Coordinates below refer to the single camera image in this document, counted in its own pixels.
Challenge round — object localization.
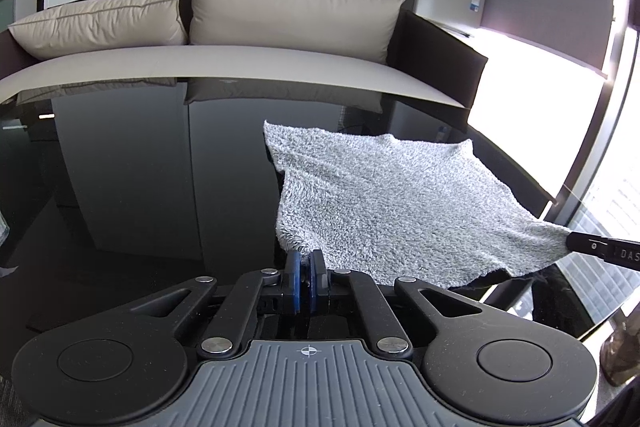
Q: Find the grey terry towel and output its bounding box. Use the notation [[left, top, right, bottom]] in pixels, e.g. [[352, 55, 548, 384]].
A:
[[262, 122, 570, 288]]

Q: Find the beige and brown sofa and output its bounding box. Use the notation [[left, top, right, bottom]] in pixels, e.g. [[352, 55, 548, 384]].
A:
[[1, 0, 487, 112]]

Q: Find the beige large back cushion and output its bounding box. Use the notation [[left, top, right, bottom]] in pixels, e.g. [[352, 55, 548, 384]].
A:
[[190, 0, 405, 64]]

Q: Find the beige left cushion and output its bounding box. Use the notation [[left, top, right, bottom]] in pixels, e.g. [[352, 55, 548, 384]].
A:
[[9, 0, 188, 60]]

